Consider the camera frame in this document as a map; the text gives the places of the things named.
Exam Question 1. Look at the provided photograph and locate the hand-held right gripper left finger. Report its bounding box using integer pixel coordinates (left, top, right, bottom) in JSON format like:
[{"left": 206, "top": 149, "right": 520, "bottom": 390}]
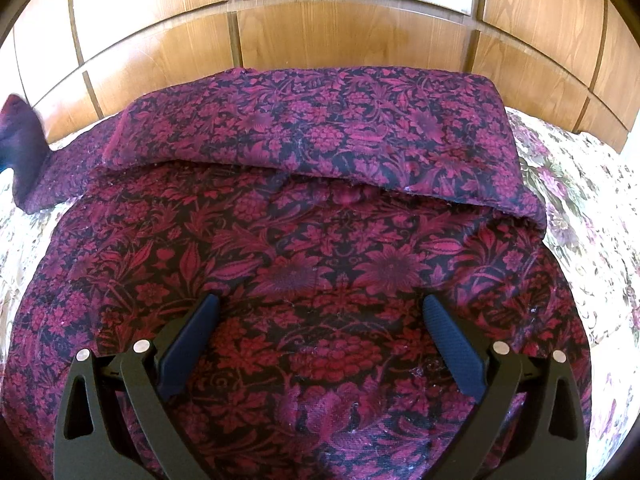
[{"left": 53, "top": 293, "right": 222, "bottom": 480}]

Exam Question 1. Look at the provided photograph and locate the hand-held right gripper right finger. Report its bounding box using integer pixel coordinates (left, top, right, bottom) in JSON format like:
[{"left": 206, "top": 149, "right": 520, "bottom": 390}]
[{"left": 422, "top": 295, "right": 589, "bottom": 480}]

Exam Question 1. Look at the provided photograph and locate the red floral knit garment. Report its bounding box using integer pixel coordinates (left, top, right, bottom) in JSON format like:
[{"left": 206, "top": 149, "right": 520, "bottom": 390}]
[{"left": 0, "top": 67, "right": 594, "bottom": 480}]

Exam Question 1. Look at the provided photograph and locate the floral quilt bed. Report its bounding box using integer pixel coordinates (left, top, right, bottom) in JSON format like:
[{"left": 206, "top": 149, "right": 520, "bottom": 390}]
[{"left": 0, "top": 106, "right": 640, "bottom": 467}]

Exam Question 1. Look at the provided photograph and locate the wooden panelled wardrobe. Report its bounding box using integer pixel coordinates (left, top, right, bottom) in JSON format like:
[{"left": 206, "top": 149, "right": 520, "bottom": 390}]
[{"left": 9, "top": 0, "right": 637, "bottom": 155}]

